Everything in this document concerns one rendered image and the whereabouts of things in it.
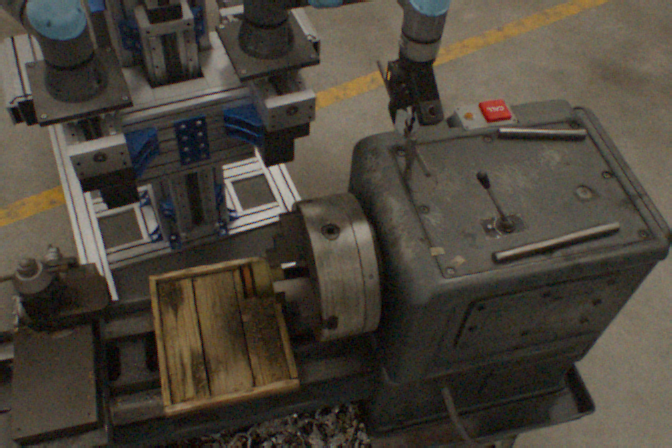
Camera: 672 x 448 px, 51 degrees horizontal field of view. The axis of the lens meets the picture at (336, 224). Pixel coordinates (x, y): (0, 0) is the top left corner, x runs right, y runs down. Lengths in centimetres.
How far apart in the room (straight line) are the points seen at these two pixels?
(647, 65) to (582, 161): 254
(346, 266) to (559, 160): 55
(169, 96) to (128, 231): 92
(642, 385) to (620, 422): 19
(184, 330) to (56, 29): 74
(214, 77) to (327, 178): 126
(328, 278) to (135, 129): 76
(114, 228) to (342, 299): 150
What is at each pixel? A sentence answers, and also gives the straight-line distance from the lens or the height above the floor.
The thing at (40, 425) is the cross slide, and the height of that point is 97.
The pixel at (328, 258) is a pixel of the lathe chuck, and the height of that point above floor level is 122.
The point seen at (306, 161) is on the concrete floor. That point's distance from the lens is 319.
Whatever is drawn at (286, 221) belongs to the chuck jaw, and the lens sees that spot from 150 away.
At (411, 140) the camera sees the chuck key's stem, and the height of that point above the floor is 137.
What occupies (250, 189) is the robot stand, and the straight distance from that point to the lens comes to 282.
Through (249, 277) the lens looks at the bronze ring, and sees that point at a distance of 150.
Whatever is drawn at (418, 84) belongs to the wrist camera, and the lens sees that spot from 134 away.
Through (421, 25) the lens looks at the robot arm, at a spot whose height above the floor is 163.
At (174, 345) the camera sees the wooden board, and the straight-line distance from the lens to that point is 170.
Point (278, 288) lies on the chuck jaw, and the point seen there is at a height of 111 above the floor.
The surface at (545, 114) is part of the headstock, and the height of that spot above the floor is 125.
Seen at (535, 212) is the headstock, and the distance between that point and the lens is 152.
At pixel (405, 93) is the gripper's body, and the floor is 147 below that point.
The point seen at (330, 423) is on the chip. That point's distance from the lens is 195.
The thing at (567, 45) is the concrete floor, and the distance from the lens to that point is 411.
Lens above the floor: 238
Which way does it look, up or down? 53 degrees down
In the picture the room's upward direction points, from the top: 6 degrees clockwise
